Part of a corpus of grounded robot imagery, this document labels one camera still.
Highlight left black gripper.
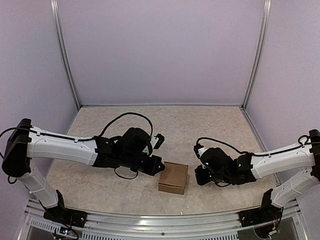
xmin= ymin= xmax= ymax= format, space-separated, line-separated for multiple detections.
xmin=120 ymin=153 xmax=165 ymax=177

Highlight brown cardboard paper box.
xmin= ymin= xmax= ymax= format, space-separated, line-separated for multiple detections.
xmin=158 ymin=161 xmax=189 ymax=195

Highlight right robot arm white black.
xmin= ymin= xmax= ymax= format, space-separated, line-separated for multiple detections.
xmin=193 ymin=129 xmax=320 ymax=222

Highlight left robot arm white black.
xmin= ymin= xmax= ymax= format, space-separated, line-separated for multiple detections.
xmin=2 ymin=118 xmax=165 ymax=223

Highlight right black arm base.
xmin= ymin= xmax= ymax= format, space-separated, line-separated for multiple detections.
xmin=238 ymin=188 xmax=283 ymax=227

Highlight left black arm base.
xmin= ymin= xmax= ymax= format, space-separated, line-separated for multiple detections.
xmin=41 ymin=190 xmax=88 ymax=228

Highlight small green circuit board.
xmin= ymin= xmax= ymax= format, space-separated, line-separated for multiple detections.
xmin=59 ymin=227 xmax=71 ymax=236

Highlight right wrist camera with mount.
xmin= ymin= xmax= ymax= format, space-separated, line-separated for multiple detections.
xmin=193 ymin=143 xmax=207 ymax=159

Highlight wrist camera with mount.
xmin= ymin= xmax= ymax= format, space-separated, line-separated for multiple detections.
xmin=142 ymin=133 xmax=165 ymax=156
xmin=193 ymin=143 xmax=207 ymax=159

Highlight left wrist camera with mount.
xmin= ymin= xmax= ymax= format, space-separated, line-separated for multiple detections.
xmin=142 ymin=133 xmax=165 ymax=156

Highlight front aluminium rail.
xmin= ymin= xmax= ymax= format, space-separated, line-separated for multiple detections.
xmin=15 ymin=204 xmax=310 ymax=240

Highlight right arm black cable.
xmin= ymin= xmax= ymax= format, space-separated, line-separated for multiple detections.
xmin=194 ymin=134 xmax=312 ymax=158

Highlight right aluminium frame post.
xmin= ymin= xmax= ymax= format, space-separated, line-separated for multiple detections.
xmin=241 ymin=0 xmax=272 ymax=112

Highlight aluminium frame post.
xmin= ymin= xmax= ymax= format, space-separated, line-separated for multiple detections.
xmin=50 ymin=0 xmax=82 ymax=111
xmin=241 ymin=0 xmax=272 ymax=112

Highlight left aluminium frame post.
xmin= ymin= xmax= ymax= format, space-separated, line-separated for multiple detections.
xmin=50 ymin=0 xmax=82 ymax=111

